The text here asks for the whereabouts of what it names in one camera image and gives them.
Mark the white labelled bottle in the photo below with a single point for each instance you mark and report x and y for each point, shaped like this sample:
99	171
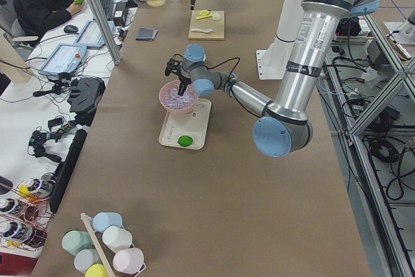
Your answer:
13	207
34	187
18	232

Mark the blue teach pendant tablet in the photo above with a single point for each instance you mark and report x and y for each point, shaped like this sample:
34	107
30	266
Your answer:
64	59

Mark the black computer mouse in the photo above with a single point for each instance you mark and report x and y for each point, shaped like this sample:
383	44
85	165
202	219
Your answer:
70	29

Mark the white plastic cup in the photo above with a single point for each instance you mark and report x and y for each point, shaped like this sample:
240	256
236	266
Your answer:
116	238

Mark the yellow plastic knife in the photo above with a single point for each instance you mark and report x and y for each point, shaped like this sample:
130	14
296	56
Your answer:
203	16

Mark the light blue plastic cup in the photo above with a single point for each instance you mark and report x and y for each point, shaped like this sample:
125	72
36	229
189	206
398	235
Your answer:
104	220

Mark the white wire cup rack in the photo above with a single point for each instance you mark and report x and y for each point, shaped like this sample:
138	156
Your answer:
105	254

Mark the aluminium frame post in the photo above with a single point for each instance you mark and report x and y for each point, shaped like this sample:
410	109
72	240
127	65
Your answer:
100	18

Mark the grey plastic cup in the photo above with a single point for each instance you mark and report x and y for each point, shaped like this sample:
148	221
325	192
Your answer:
85	259

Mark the pink bowl of ice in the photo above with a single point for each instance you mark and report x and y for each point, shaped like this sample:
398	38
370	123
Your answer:
175	103

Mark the aluminium frame rail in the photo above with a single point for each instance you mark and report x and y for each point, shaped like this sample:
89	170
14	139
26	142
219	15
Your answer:
371	105

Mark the black keyboard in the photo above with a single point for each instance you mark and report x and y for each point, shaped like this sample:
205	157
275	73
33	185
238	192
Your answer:
108	7

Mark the dark mint plastic cup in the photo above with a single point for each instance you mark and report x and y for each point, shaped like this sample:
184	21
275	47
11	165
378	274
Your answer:
75	241

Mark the pink plastic cup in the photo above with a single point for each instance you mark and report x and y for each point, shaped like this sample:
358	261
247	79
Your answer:
129	261

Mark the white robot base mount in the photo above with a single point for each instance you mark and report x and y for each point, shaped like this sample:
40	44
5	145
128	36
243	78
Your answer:
271	63

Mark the copper wire bottle basket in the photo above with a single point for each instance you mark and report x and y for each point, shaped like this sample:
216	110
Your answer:
38	215

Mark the grey folded cloth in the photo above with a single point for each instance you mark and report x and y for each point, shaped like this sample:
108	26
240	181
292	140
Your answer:
145	34

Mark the black long bar device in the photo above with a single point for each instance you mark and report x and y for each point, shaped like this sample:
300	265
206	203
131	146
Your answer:
65	170

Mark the cream rectangular serving tray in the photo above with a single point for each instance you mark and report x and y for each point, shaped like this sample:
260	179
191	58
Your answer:
193	124

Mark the yellow plastic cup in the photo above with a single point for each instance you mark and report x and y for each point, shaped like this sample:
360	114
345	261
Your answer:
96	270

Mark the bamboo cutting board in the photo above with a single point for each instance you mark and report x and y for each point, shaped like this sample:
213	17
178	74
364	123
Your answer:
216	22

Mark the green lime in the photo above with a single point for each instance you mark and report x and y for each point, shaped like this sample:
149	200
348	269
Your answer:
185	141

